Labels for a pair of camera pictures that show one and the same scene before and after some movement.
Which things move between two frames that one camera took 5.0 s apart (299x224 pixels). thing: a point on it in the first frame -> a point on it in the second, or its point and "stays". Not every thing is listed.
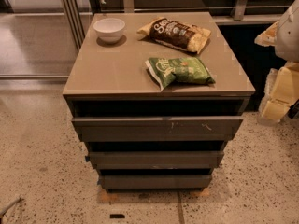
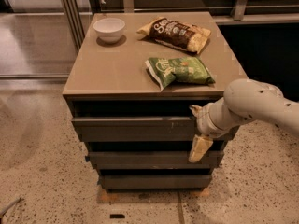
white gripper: x=288 y=37 -> x=204 y=124
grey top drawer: x=158 y=129 stays
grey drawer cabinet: x=155 y=98 stays
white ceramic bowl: x=109 y=29 stays
